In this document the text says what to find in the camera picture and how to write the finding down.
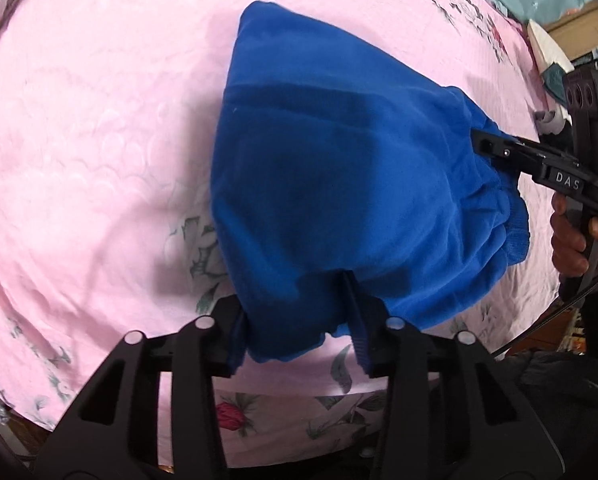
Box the blue and red pants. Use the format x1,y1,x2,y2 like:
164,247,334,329
210,1,530,362

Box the person's right hand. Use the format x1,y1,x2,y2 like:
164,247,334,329
550,193,598,278

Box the pink floral bed sheet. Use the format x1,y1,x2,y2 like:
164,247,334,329
0,0,562,470

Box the black cable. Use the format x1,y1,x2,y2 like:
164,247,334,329
491,259,598,359

